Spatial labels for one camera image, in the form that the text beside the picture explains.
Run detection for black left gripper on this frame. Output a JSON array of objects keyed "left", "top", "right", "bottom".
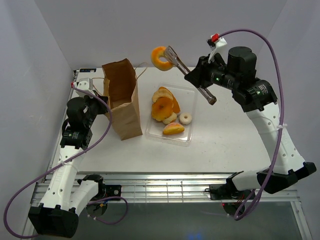
[{"left": 82, "top": 90, "right": 109, "bottom": 128}]

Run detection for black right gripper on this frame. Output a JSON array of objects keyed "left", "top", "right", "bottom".
[{"left": 183, "top": 53, "right": 238, "bottom": 91}]

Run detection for brown paper bag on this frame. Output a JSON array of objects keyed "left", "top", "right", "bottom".
[{"left": 102, "top": 58, "right": 143, "bottom": 141}]

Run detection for metal serving tongs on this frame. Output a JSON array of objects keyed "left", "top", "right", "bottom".
[{"left": 164, "top": 45, "right": 217, "bottom": 105}]

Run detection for white frosted donut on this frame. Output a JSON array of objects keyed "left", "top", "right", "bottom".
[{"left": 179, "top": 112, "right": 193, "bottom": 125}]

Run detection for small tan bread roll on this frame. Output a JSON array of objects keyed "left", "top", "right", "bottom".
[{"left": 162, "top": 112, "right": 177, "bottom": 125}]

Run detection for brown glazed donut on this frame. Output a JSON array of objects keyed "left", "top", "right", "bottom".
[{"left": 150, "top": 46, "right": 174, "bottom": 72}]

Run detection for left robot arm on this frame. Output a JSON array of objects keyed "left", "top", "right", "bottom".
[{"left": 28, "top": 95, "right": 108, "bottom": 238}]

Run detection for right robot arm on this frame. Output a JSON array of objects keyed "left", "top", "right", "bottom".
[{"left": 184, "top": 46, "right": 317, "bottom": 199}]

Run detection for orange bread wedge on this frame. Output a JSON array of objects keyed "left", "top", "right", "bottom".
[{"left": 172, "top": 95, "right": 181, "bottom": 114}]

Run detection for curved croissant bread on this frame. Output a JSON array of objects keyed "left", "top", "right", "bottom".
[{"left": 151, "top": 88, "right": 173, "bottom": 103}]

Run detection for clear plastic tray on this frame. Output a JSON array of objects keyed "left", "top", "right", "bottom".
[{"left": 145, "top": 82, "right": 197, "bottom": 146}]

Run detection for blue label sticker left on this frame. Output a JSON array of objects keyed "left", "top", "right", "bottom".
[{"left": 79, "top": 68, "right": 97, "bottom": 73}]

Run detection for sugared half bun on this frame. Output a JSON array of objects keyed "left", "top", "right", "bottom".
[{"left": 162, "top": 122, "right": 185, "bottom": 136}]

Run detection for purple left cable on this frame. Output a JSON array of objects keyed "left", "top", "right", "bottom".
[{"left": 4, "top": 84, "right": 130, "bottom": 238}]

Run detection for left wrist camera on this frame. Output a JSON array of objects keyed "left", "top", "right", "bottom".
[{"left": 71, "top": 78, "right": 97, "bottom": 98}]

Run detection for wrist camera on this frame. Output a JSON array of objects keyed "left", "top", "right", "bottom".
[
  {"left": 71, "top": 78, "right": 97, "bottom": 98},
  {"left": 207, "top": 33, "right": 228, "bottom": 63}
]

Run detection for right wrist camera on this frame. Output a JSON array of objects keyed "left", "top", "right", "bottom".
[{"left": 207, "top": 33, "right": 228, "bottom": 63}]

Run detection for large orange ring bread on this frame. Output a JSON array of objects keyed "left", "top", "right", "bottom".
[{"left": 151, "top": 97, "right": 173, "bottom": 122}]

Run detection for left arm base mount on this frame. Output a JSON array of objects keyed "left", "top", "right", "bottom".
[{"left": 86, "top": 185, "right": 122, "bottom": 217}]

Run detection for aluminium frame rail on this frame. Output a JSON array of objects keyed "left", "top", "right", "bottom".
[{"left": 31, "top": 172, "right": 301, "bottom": 204}]

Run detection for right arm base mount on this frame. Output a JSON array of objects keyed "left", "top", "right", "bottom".
[{"left": 204, "top": 184, "right": 251, "bottom": 216}]

